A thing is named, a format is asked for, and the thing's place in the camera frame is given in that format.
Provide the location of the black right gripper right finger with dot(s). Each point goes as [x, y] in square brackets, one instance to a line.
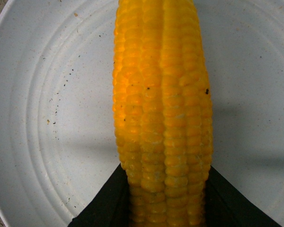
[227, 207]

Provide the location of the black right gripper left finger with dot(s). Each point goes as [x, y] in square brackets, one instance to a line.
[110, 207]

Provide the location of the yellow corn cob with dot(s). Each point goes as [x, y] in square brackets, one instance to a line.
[162, 111]

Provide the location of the light blue plate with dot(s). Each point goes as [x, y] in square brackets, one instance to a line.
[57, 144]

